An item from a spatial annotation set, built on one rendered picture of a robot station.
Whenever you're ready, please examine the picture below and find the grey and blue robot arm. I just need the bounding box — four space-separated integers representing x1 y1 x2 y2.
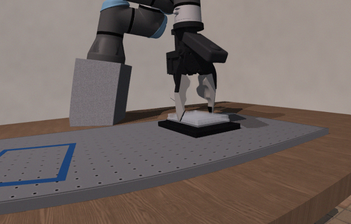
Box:
87 0 228 64

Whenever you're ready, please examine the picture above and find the blue tape outline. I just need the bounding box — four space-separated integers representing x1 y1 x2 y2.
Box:
0 143 76 187

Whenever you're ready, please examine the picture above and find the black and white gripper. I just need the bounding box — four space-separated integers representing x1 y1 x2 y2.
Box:
166 21 217 121

